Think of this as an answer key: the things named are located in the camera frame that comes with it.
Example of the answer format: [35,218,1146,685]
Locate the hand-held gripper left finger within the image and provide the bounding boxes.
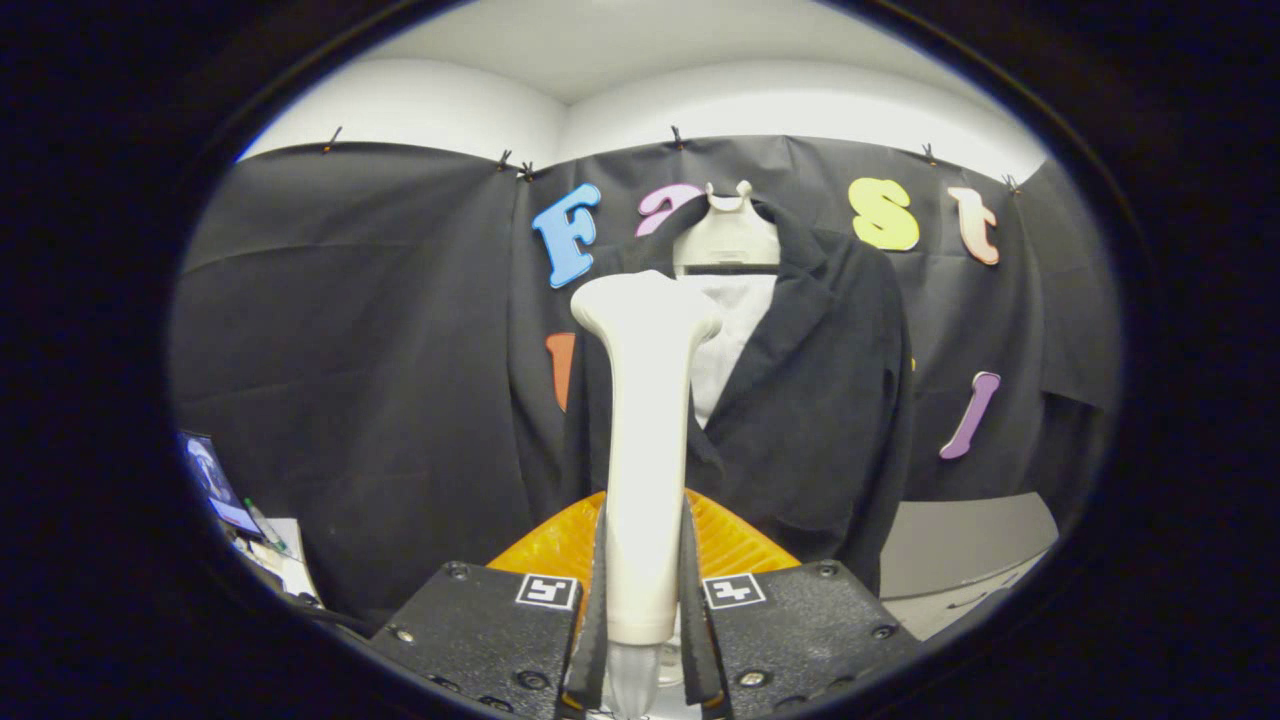
[365,490,609,719]

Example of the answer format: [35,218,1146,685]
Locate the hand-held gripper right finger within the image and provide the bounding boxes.
[682,490,921,719]

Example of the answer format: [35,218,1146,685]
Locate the black jacket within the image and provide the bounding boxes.
[560,195,913,596]

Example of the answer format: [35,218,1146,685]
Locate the grey cabinet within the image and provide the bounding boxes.
[880,492,1059,641]

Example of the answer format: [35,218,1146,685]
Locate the clear bottle green cap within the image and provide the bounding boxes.
[243,497,291,554]

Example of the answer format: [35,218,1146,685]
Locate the white mannequin torso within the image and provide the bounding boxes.
[672,180,781,429]

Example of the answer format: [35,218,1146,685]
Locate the black backdrop cloth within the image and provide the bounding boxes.
[170,135,1123,626]

